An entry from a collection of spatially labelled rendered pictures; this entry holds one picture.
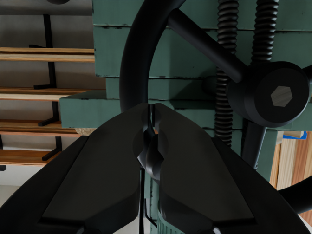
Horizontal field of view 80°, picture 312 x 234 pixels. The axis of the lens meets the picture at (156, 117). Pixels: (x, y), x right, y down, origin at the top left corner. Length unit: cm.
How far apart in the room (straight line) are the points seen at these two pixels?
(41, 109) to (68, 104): 304
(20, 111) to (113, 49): 332
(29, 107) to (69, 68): 91
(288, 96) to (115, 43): 28
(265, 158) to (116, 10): 35
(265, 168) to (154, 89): 23
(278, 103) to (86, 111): 31
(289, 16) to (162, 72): 25
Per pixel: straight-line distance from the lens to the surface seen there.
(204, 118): 28
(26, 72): 349
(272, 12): 28
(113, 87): 37
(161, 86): 36
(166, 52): 36
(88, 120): 39
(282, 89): 20
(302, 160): 227
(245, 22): 41
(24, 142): 376
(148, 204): 100
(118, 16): 38
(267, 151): 34
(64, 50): 261
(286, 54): 44
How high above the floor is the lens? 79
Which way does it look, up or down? 12 degrees up
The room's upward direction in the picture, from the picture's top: 179 degrees counter-clockwise
